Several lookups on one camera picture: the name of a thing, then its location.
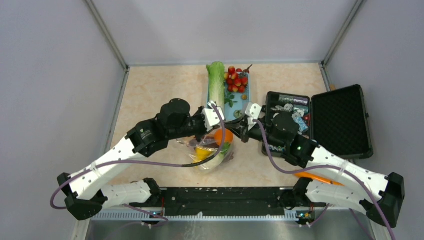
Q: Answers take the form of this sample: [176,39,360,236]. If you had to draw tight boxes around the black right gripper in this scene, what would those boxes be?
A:
[223,115,286,149]

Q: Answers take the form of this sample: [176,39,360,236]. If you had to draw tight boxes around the dark red toy eggplant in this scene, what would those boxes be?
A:
[188,135,219,149]

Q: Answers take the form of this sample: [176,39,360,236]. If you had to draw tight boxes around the clear zip bag pink dots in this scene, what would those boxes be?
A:
[176,129,235,173]

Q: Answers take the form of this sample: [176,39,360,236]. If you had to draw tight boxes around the yellow toy bell pepper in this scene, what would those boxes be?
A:
[193,146,216,163]

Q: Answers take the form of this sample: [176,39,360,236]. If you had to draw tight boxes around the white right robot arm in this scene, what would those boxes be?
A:
[225,113,405,228]

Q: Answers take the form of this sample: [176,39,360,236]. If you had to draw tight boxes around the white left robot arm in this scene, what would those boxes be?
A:
[53,98,224,221]

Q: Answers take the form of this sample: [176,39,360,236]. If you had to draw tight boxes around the light blue plastic basket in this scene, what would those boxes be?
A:
[205,80,251,122]

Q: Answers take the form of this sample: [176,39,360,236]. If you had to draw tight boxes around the green toy leaf sprig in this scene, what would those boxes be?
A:
[224,94,235,108]

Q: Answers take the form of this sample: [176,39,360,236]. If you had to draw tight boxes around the blue green chip row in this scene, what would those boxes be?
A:
[278,95,294,104]

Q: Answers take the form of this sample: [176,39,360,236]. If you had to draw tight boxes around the green white toy cabbage stalk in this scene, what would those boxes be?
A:
[206,61,225,109]

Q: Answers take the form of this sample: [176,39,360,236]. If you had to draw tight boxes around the purple chip row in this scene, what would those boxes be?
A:
[293,97,309,106]

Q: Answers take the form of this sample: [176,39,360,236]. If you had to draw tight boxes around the light blue chip stack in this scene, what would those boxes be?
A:
[294,117,309,133]

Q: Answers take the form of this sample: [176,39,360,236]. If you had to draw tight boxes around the black poker chip case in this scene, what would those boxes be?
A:
[262,84,374,160]

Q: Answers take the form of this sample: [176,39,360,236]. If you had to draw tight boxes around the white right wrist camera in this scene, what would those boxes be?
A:
[243,102,262,131]

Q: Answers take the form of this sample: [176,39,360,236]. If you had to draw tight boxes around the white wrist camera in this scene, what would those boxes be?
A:
[243,102,262,131]
[201,101,225,132]

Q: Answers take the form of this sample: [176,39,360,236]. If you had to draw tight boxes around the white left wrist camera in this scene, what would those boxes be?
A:
[201,101,225,132]

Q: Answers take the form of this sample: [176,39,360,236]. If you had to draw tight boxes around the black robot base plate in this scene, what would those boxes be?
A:
[129,187,327,218]

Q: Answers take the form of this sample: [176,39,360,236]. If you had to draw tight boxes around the orange handled tool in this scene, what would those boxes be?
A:
[294,172,343,186]

